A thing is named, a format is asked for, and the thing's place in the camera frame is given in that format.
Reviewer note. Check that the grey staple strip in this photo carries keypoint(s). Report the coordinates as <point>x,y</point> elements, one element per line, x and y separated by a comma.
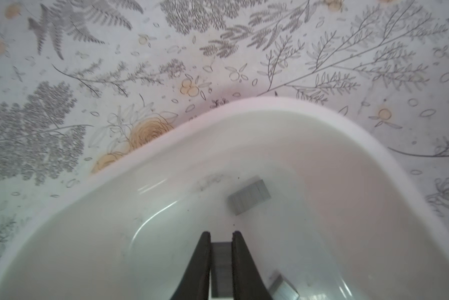
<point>248,197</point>
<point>221,271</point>
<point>282,289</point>

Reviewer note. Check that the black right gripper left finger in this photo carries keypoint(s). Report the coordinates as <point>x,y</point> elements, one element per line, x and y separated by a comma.
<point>194,284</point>

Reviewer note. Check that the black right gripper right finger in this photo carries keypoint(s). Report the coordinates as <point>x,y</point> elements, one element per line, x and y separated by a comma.
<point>247,283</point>

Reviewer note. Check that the white plastic tray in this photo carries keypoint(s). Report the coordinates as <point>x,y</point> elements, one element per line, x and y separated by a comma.
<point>317,199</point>

